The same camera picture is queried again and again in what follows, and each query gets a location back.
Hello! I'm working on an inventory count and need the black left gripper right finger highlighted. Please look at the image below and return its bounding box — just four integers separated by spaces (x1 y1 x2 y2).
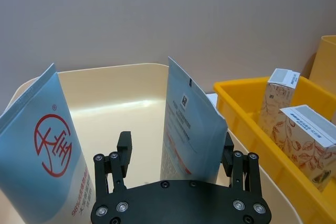
221 131 271 219

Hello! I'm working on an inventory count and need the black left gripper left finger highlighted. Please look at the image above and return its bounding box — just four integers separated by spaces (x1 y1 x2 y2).
90 131 133 220

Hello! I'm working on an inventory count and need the floral print carton box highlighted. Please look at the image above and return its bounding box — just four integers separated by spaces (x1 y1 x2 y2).
258 68 301 141
272 104 336 193

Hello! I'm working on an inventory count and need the yellow plastic bin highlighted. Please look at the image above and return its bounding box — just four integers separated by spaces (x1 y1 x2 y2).
213 76 336 224

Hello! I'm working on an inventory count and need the blue pouch with printed text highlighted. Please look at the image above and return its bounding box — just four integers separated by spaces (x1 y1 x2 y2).
160 56 229 186

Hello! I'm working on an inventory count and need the blue pouch with red logo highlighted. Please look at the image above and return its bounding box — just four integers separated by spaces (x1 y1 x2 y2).
0 63 97 224

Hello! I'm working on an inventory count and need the cream plastic tub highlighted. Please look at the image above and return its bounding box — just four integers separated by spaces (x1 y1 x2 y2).
0 62 303 224

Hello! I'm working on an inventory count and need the tall yellow plastic container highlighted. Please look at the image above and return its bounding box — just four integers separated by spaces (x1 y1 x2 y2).
308 35 336 125

